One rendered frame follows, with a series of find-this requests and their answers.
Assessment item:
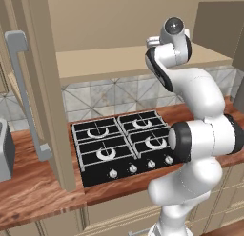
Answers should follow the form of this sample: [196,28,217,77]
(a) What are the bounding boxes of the beige drawer front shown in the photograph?
[83,190,167,236]

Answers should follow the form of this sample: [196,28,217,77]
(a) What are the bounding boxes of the beige base cupboards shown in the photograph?
[189,163,244,235]

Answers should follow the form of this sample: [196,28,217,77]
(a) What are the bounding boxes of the grey toaster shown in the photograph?
[0,118,16,183]

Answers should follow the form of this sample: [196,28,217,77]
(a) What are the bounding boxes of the beige wall cabinet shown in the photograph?
[46,0,244,87]

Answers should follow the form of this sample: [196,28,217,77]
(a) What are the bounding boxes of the grey cabinet door handle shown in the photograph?
[4,29,53,163]

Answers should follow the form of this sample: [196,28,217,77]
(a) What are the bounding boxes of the grey drawer handle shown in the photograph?
[128,227,152,236]

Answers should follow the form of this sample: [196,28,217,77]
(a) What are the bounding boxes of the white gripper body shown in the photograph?
[146,36,163,49]

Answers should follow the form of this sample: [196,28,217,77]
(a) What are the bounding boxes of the black gas hob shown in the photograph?
[70,109,179,188]

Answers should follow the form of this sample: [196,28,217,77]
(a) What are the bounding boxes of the beige cabinet door with handle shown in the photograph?
[17,0,77,193]

